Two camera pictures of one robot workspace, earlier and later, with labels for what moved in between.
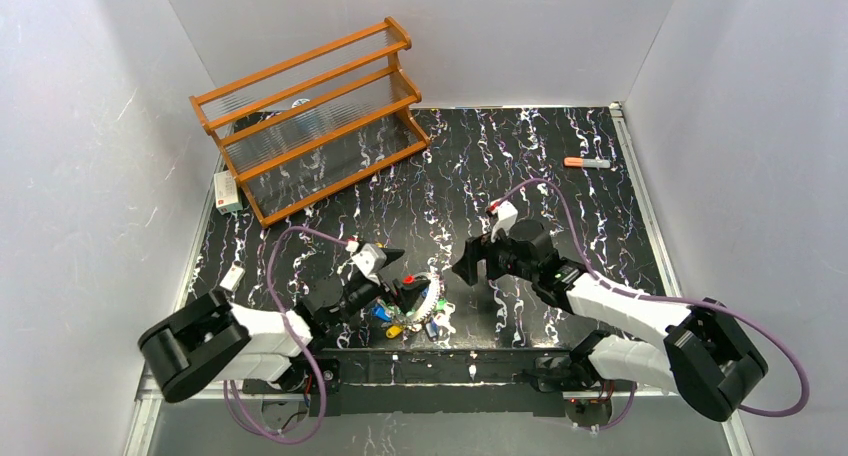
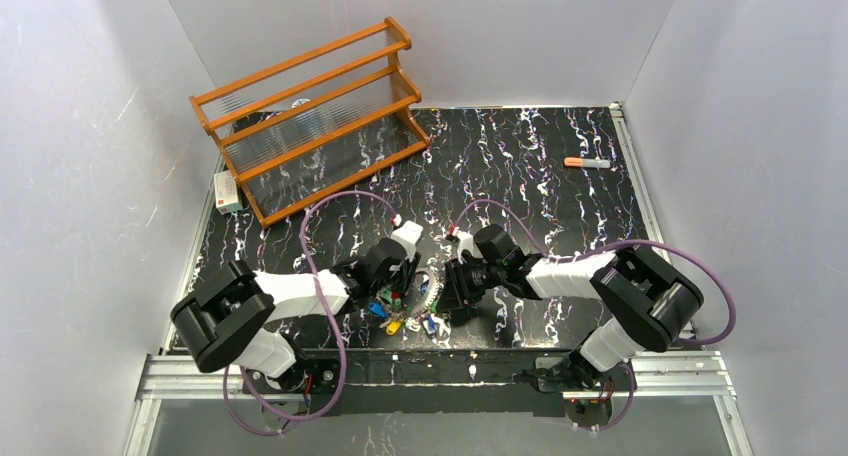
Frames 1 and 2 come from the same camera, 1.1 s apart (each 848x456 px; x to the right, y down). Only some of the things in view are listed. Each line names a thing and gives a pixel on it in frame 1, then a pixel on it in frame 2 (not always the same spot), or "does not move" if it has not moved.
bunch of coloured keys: x=436 y=321 does not move
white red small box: x=226 y=193 does not move
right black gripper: x=481 y=259 to x=457 y=282
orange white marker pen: x=587 y=162 does not move
